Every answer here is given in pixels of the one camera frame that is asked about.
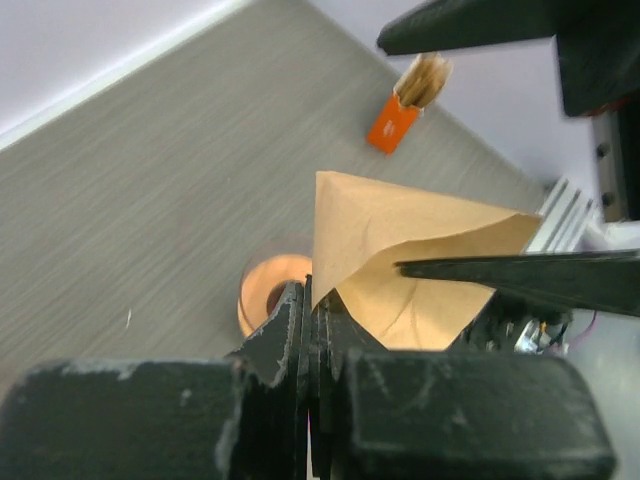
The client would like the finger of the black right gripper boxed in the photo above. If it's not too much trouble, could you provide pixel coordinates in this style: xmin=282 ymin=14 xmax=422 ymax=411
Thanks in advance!
xmin=395 ymin=250 xmax=639 ymax=317

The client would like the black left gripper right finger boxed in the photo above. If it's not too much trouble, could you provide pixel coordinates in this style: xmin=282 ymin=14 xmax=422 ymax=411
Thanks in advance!
xmin=308 ymin=297 xmax=616 ymax=479

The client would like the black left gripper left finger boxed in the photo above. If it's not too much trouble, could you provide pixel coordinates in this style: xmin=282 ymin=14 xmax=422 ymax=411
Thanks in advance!
xmin=1 ymin=283 xmax=306 ymax=479

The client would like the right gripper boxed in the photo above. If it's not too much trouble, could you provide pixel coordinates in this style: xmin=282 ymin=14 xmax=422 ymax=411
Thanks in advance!
xmin=376 ymin=0 xmax=639 ymax=220

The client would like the brown paper coffee filter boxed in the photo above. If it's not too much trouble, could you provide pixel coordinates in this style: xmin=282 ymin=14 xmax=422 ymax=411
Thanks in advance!
xmin=312 ymin=171 xmax=541 ymax=351

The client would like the pink glass dripper cone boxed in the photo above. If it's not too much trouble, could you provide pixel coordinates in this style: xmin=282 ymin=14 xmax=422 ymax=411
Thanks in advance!
xmin=239 ymin=236 xmax=312 ymax=325

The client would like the brown filter stack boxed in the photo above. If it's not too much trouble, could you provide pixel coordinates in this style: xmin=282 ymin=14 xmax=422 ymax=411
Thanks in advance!
xmin=394 ymin=53 xmax=453 ymax=109

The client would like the orange coffee filter box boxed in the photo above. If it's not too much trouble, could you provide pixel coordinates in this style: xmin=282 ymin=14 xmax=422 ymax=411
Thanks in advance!
xmin=366 ymin=91 xmax=423 ymax=155

